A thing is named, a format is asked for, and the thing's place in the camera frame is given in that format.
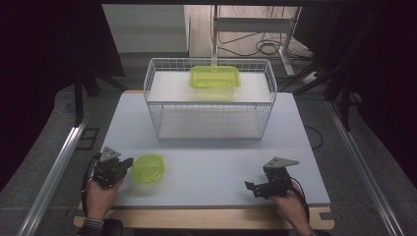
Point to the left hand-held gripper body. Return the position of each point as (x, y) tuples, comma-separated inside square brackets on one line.
[(106, 170)]

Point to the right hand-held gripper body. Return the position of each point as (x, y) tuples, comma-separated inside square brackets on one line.
[(278, 182)]

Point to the round green plastic bowl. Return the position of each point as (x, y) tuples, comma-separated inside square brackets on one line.
[(148, 169)]

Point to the rectangular green plastic container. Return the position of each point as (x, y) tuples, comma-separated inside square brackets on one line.
[(214, 77)]

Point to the person's left hand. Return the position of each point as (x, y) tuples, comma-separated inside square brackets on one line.
[(100, 198)]

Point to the person's right hand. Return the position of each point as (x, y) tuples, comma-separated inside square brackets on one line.
[(291, 209)]

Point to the black metal stand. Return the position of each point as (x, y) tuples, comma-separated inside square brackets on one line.
[(80, 95), (344, 82)]

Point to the white power strip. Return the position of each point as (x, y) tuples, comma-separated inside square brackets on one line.
[(309, 78)]

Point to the dark curtain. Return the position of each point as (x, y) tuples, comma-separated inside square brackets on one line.
[(393, 82), (39, 65)]

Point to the white cabinet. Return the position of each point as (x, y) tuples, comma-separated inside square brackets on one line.
[(147, 29)]

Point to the aluminium floor rail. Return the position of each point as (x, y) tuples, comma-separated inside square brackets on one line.
[(360, 164), (55, 170)]

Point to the white desk frame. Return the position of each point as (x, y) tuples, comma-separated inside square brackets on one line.
[(252, 24)]

